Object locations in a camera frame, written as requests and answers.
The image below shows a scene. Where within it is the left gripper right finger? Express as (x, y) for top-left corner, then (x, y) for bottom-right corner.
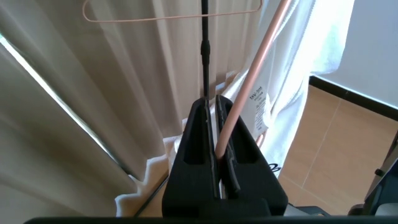
(215, 94), (289, 218)

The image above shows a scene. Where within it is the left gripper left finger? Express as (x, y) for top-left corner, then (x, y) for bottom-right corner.
(161, 95), (219, 218)

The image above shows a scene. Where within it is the pink clothes hanger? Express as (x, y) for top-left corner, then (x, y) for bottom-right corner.
(215, 0), (293, 161)
(82, 0), (264, 24)

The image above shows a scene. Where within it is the white printed t-shirt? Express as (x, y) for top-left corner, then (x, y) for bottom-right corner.
(163, 0), (356, 180)

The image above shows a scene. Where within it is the black clothes rack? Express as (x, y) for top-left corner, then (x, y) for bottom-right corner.
(133, 0), (212, 218)

